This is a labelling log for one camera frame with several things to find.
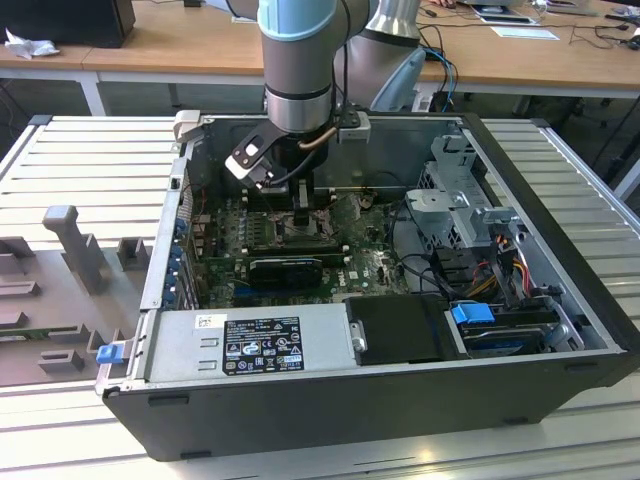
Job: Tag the black RAM slot bank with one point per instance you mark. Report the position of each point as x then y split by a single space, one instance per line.
325 197
295 246

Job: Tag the wooden desk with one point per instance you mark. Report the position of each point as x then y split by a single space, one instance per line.
200 45

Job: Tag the black graphics card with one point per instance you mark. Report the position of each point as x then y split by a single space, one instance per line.
285 274

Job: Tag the black box on desk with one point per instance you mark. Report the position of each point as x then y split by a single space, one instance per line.
65 20

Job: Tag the silver power supply unit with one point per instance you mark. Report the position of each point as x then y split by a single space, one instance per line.
175 345

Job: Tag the CPU socket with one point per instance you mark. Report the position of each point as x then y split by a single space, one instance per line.
322 227

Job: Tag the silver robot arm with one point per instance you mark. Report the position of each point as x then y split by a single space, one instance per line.
297 65

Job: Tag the white case latch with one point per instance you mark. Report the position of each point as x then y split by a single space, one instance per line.
186 125

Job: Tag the crumpled white paper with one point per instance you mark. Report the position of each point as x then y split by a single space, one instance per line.
30 46

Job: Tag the blue case latch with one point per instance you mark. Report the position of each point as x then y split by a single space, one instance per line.
109 354

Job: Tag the green motherboard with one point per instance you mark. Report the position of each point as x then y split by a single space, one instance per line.
370 260

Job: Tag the black plastic shroud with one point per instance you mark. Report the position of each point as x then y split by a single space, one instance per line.
400 330

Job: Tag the pale blue teach pendant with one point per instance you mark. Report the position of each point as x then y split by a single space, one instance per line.
400 87

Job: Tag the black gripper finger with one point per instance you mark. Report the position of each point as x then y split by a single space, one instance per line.
305 205

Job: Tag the green RAM stick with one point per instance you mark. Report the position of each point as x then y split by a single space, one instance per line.
35 332

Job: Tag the black open PC case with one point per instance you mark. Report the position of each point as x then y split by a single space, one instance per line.
350 415

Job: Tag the grey parts rack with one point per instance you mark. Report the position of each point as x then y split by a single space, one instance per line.
75 300

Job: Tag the hard disk in blue carrier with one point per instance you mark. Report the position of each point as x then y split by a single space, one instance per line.
472 320

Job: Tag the round coin battery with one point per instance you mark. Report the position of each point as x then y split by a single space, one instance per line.
366 201

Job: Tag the grey metal drive cage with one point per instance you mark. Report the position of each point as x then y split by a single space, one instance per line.
445 210

